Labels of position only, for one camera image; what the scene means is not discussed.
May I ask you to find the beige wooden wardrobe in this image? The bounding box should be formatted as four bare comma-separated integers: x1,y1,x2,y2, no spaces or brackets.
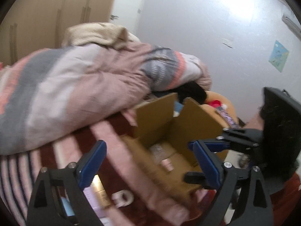
1,0,114,65

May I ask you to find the black cloth item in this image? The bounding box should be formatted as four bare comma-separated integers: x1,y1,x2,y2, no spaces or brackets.
174,82,207,104

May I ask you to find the white tape roll dispenser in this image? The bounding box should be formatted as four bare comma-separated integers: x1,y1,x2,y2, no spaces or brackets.
111,190,134,208

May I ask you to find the beige fleece blanket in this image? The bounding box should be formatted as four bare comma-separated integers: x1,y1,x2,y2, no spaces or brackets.
61,22,140,50

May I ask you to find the gold rectangular box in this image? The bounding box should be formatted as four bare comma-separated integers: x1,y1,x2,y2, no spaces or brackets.
91,175,111,209

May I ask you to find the blue wall poster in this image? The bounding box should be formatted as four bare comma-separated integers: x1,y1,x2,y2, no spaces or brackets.
268,40,289,73

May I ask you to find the white air conditioner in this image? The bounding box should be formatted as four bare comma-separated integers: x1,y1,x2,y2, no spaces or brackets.
282,14,300,35

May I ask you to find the pink grey patchwork duvet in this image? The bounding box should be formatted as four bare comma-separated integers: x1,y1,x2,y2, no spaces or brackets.
1,42,212,156

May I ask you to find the pink bottle in box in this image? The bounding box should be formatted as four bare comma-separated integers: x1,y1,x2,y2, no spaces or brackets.
149,142,176,173

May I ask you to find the white door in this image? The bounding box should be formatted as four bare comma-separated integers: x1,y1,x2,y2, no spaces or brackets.
109,0,144,34

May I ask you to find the striped pink maroon bed blanket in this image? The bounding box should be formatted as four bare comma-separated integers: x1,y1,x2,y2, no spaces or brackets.
0,109,212,226

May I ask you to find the brown cardboard box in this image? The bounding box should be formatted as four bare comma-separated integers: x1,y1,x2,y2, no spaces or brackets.
121,93,224,205

